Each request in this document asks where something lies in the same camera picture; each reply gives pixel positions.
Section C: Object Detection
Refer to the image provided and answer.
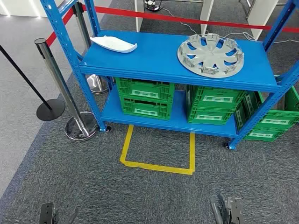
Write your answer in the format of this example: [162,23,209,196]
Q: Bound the yellow floor tape square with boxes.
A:
[119,124,196,176]

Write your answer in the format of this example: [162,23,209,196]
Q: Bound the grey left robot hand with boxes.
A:
[69,207,79,224]

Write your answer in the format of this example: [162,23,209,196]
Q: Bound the white cable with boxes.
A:
[219,30,299,44]
[160,6,199,35]

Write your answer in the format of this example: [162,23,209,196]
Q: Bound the white curved plastic part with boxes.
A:
[90,35,138,54]

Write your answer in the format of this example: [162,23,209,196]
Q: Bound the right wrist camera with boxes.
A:
[230,197,245,224]

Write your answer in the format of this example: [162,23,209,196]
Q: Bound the black stanchion post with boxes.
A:
[0,44,66,122]

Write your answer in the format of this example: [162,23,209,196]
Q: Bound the green plastic crate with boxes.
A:
[242,86,299,132]
[116,77,175,103]
[119,96,172,121]
[186,85,248,110]
[235,103,288,143]
[186,105,234,126]

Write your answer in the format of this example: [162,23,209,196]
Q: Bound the silver wheel hubcap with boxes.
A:
[177,33,245,78]

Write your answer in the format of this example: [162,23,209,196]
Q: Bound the blue metal shelf rack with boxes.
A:
[39,0,299,151]

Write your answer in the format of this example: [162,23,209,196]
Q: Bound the power strip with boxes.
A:
[144,0,162,12]

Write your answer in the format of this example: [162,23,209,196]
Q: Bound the white table leg panel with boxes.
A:
[247,0,279,41]
[200,0,214,35]
[134,0,145,33]

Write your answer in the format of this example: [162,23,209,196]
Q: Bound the steel table frame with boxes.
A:
[238,0,288,19]

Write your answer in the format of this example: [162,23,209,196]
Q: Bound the chrome stanchion post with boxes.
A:
[34,38,99,142]
[72,2,109,94]

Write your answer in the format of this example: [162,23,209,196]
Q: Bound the white low plinth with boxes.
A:
[0,0,48,18]

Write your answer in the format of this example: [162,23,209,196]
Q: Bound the red barrier belt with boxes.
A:
[46,8,75,47]
[81,3,299,34]

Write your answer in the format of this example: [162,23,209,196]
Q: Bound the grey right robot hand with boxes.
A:
[209,194,232,224]

